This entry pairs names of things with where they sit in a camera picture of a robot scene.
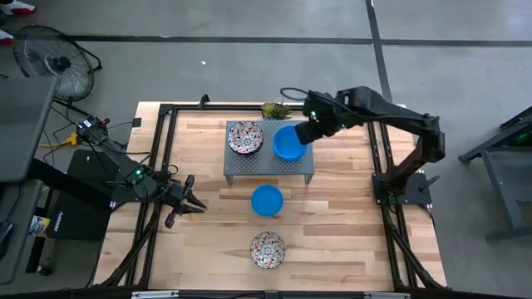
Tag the grey metal table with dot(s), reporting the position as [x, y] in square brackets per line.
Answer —
[503, 187]

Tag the person's shoe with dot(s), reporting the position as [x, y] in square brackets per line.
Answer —
[6, 37]
[18, 7]

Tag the blue plastic mini bowl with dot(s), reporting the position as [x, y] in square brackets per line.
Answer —
[287, 146]
[267, 201]

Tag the yellow power plug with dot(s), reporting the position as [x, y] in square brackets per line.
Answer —
[74, 139]

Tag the black floor fan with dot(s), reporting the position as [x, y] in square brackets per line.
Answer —
[54, 62]

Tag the black computer case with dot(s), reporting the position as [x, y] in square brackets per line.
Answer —
[79, 220]

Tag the silver metal bracket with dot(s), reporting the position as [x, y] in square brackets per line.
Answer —
[154, 295]
[386, 295]

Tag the small green succulent plant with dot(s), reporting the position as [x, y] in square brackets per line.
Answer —
[276, 110]

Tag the printed colourful packet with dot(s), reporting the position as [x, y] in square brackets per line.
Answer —
[39, 225]

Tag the grey perforated metal rack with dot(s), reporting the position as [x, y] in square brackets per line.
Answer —
[266, 166]

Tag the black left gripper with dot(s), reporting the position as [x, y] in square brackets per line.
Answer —
[180, 195]

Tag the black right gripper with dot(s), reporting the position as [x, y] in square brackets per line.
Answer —
[311, 132]

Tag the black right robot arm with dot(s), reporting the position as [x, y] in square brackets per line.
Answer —
[395, 116]

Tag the floral patterned ceramic bowl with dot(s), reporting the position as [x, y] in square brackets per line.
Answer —
[245, 137]
[268, 250]

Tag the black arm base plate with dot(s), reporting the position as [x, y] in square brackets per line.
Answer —
[124, 197]
[415, 195]

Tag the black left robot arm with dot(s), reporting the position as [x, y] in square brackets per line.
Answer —
[112, 153]

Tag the grey desk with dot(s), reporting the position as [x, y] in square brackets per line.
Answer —
[25, 124]

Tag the small black square box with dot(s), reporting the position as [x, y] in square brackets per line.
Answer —
[136, 122]

